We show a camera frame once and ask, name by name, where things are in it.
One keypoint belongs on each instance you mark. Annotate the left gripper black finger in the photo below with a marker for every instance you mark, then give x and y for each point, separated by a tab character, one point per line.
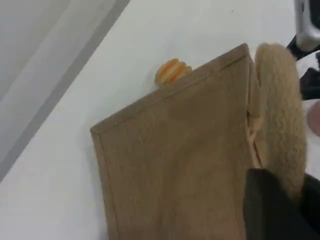
312	215
270	212

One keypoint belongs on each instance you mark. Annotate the brown burlap tote bag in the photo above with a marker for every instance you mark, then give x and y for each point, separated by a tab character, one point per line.
175	155

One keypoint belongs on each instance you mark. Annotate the ridged orange-yellow bread roll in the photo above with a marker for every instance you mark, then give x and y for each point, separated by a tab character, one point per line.
170	71

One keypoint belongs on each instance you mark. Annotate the right gripper silver black body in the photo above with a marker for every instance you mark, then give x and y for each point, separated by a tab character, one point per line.
308	30

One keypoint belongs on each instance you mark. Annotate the pink round bun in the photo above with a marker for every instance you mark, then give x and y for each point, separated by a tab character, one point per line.
315	118

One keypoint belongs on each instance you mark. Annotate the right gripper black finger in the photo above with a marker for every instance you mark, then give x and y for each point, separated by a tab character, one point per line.
294	48
311	85

